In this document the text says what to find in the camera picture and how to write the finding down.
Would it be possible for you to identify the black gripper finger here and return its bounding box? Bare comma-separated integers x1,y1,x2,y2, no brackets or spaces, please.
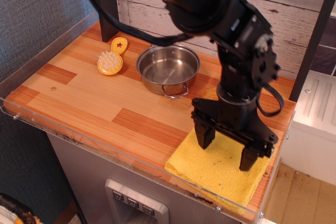
194,122,215,149
239,146,259,171

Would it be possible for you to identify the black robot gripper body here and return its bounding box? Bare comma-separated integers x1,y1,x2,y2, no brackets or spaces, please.
192,97,278,157

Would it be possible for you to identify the yellow towel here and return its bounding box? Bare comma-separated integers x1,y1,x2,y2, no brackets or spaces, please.
164,130,271,215

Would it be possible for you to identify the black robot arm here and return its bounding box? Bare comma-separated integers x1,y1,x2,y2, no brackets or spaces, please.
164,0,284,171

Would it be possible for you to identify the stainless steel pot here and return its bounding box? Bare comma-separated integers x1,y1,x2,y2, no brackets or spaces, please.
136,45,201,99

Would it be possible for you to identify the yellow toy chicken wing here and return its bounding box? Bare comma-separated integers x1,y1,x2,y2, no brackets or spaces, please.
204,88,218,101

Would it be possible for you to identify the clear acrylic table guard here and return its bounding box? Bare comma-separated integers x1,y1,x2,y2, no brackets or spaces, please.
0,11,296,221

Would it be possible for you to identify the white cabinet at right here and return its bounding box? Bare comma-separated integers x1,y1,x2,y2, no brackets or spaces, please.
280,71,335,184

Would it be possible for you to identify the silver dispenser panel with buttons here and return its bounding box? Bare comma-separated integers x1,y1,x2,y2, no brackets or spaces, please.
104,178,170,223

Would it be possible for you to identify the yellow scrub brush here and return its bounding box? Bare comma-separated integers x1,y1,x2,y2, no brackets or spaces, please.
97,37,128,76

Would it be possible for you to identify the yellow object bottom left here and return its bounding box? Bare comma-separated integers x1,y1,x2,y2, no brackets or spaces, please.
14,211,40,224

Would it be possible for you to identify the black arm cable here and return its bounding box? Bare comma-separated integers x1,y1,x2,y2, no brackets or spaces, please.
77,0,285,117

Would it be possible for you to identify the dark right shelf post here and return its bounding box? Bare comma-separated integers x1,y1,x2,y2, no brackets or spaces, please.
289,0,335,102

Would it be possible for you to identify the dark shelf post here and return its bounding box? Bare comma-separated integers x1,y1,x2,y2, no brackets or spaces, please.
91,0,121,43
289,0,335,102

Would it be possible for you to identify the dark left shelf post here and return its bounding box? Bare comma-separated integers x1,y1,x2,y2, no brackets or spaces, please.
91,0,121,43

